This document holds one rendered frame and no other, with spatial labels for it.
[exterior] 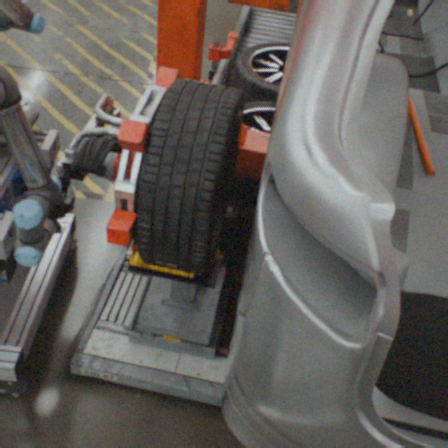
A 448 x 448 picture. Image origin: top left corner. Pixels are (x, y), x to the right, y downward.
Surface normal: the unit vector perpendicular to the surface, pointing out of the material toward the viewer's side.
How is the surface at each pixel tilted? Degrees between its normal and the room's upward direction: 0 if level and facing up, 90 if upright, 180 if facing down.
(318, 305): 14
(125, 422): 0
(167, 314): 0
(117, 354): 0
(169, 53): 90
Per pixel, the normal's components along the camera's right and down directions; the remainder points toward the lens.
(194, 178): -0.07, 0.04
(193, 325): 0.11, -0.73
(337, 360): -0.53, 0.50
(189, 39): -0.18, 0.65
